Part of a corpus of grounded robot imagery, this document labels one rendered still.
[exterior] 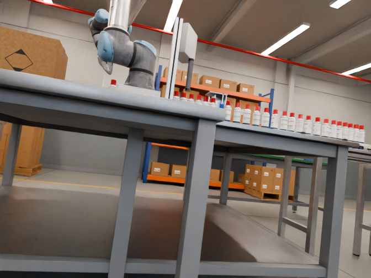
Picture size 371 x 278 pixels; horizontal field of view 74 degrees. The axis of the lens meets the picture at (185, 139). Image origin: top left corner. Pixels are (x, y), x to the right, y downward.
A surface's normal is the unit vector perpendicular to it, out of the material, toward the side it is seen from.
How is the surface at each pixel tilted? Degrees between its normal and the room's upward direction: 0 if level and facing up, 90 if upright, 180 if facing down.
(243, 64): 90
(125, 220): 90
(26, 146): 90
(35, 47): 90
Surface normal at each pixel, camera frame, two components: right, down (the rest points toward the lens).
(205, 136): 0.24, -0.04
